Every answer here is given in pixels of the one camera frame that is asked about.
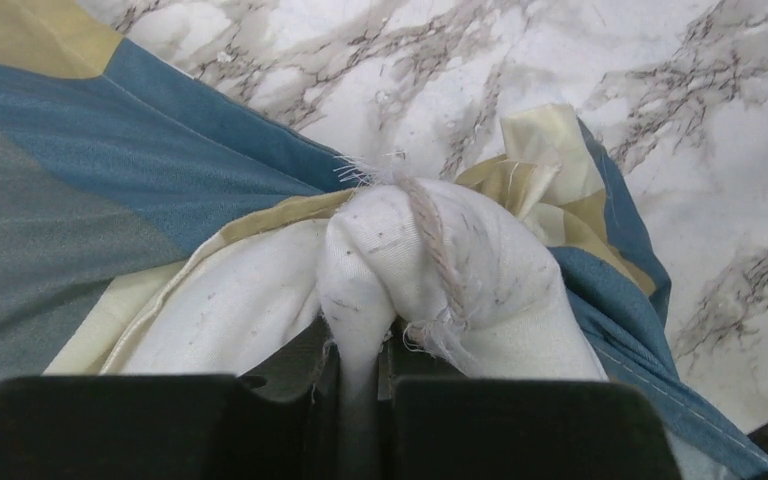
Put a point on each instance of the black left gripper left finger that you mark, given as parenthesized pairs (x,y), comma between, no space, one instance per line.
(291,408)

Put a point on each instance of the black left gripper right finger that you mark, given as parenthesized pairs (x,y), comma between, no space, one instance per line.
(411,410)

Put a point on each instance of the white pillow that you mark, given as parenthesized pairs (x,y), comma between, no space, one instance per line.
(471,282)

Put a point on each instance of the blue beige checked pillowcase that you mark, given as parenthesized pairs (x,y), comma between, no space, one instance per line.
(116,166)

